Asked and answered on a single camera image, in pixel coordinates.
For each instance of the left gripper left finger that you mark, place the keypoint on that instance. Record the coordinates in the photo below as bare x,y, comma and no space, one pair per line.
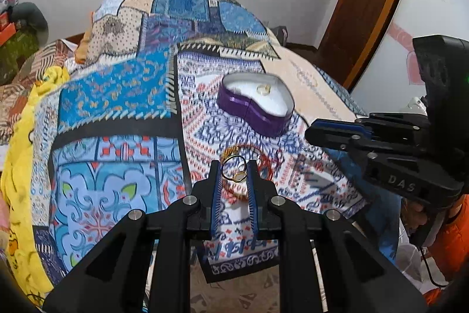
145,257

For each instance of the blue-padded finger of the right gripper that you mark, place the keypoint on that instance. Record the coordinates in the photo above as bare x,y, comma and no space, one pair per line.
362,124
357,141

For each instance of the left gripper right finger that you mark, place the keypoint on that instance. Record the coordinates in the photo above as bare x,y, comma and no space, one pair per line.
326,264

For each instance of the purple heart-shaped tin box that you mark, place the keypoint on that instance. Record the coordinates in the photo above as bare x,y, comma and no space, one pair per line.
261,100

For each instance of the yellow blanket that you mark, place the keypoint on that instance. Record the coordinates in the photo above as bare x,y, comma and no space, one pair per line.
21,253

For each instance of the dark bag on floor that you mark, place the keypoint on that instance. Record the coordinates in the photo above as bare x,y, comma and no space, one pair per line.
281,34

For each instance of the blue patchwork bedspread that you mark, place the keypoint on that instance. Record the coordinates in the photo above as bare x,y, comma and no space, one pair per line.
137,124

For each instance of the orange box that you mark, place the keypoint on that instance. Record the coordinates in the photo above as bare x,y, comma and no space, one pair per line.
7,33

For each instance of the wooden door frame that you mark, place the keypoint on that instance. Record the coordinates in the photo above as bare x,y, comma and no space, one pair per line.
352,36

